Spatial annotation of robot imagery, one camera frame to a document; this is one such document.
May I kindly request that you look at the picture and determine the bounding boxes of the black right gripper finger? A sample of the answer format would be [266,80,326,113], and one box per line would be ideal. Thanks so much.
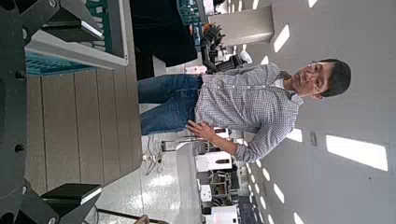
[12,182,103,224]
[21,0,106,45]

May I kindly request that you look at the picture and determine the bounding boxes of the dark teal plastic crate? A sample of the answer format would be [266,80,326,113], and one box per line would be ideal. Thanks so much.
[177,0,209,53]

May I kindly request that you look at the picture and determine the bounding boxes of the table with black cloth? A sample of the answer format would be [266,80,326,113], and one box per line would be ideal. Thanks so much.
[129,0,199,81]

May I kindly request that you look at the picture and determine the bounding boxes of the metal stand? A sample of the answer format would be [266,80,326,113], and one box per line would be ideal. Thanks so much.
[161,135,204,153]

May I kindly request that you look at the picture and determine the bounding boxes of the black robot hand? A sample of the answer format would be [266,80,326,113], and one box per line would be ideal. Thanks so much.
[200,22,248,75]

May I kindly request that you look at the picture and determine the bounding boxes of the white cabinet with black slot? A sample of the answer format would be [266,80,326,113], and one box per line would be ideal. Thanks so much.
[211,204,240,224]
[194,150,233,173]

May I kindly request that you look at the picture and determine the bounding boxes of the beige square pillar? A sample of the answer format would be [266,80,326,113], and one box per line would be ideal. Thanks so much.
[207,5,276,48]

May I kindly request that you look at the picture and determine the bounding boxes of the person in grey checked shirt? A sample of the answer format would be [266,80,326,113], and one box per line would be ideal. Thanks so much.
[137,58,352,164]

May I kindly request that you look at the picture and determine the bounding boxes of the white ceiling light panel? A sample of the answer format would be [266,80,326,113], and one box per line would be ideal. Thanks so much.
[325,133,389,173]
[285,127,304,144]
[273,23,291,54]

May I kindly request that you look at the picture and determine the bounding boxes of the blue folding crate with handle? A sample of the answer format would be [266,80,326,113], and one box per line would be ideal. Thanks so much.
[24,0,129,76]

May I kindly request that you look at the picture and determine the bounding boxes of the white power strip with cables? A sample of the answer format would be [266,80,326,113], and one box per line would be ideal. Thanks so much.
[142,133,163,175]

